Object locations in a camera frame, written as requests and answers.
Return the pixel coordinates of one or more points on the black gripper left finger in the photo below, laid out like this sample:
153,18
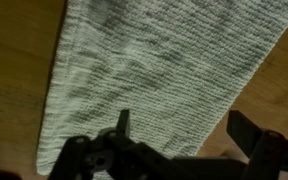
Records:
127,160

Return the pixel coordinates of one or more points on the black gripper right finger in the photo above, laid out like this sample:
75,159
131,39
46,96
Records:
270,156

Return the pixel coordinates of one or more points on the white grey knitted cloth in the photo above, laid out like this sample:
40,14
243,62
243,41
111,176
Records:
157,73

